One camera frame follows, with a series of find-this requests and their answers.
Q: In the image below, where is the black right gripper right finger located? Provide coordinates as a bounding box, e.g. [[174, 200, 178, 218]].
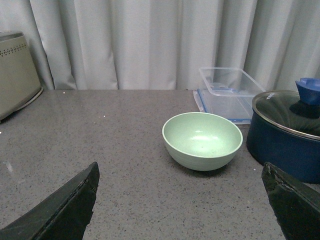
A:
[[261, 162, 320, 240]]

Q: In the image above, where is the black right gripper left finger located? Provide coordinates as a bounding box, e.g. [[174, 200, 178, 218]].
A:
[[0, 162, 100, 240]]

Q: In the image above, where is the green bowl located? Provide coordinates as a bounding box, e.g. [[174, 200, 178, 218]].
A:
[[162, 112, 243, 171]]

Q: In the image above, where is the dark blue cooking pot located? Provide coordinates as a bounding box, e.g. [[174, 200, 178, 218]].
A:
[[246, 90, 320, 185]]

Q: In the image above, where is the glass pot lid blue knob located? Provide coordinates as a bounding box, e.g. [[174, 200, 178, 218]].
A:
[[252, 77, 320, 140]]

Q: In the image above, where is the clear container lid blue seal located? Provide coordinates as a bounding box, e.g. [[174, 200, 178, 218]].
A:
[[193, 89, 253, 125]]

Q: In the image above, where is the cream toaster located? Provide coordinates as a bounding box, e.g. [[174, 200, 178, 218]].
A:
[[0, 30, 43, 120]]

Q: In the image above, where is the clear plastic food container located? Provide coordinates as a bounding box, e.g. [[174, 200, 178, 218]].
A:
[[199, 67, 266, 97]]

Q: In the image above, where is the white curtain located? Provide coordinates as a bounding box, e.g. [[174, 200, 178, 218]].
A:
[[0, 0, 320, 90]]

